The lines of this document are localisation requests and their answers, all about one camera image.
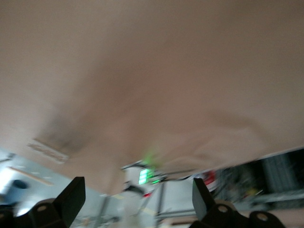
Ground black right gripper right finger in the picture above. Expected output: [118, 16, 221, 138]
[190, 178, 285, 228]

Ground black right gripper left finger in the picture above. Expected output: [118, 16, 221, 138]
[0, 176, 86, 228]

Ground blue plastic cup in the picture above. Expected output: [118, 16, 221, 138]
[6, 179, 30, 202]

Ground brown table cover sheet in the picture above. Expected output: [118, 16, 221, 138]
[0, 0, 304, 193]

